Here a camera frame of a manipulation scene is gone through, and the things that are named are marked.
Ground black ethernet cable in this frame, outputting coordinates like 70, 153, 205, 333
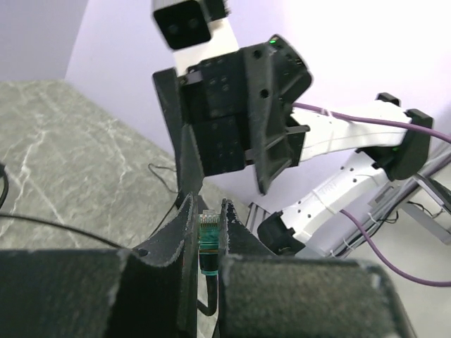
0, 161, 226, 318

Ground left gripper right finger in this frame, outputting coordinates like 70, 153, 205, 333
218, 199, 282, 334

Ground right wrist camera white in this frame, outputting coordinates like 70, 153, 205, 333
152, 0, 239, 75

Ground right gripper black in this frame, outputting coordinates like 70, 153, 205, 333
153, 35, 312, 197

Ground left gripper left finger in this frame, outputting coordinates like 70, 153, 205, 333
137, 193, 198, 334

